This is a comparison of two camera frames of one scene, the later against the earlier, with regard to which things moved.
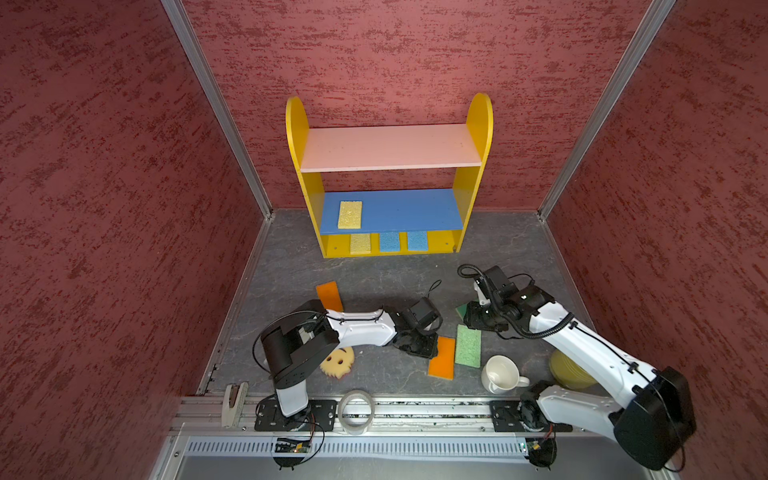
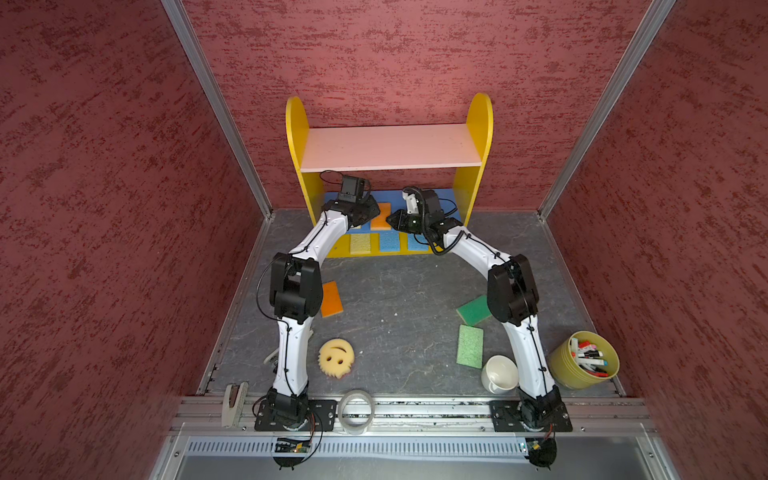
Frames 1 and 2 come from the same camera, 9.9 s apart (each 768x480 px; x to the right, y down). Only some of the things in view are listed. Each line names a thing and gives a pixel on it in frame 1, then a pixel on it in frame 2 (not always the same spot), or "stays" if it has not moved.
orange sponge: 329,295 stays
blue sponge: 417,240 stays
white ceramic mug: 501,374 stays
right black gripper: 473,319 -> 402,223
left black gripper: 428,351 -> 374,210
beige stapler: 234,401 stays
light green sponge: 468,346 stays
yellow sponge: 360,243 stays
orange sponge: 442,366 -> 379,223
